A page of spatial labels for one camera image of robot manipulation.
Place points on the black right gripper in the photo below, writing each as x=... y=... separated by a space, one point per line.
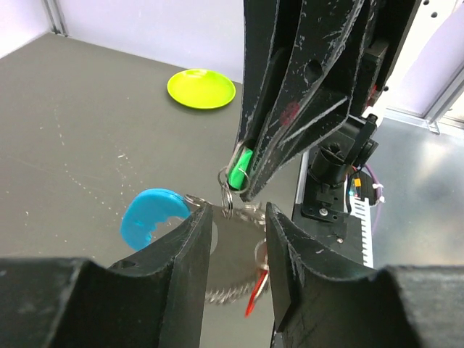
x=327 y=42

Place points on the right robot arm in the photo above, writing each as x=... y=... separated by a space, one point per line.
x=347 y=147

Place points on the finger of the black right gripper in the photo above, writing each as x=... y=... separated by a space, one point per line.
x=266 y=57

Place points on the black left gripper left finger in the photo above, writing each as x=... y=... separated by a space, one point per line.
x=152 y=298

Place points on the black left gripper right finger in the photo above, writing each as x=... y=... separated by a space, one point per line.
x=323 y=299

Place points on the green key tag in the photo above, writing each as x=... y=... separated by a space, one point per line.
x=236 y=176

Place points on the red key tag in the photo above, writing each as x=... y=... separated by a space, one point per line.
x=256 y=292

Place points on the blue handled metal keyring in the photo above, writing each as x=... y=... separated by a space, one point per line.
x=234 y=268

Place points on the white cable duct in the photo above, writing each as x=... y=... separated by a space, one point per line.
x=361 y=210

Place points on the lime green plate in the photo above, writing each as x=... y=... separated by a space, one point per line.
x=201 y=89

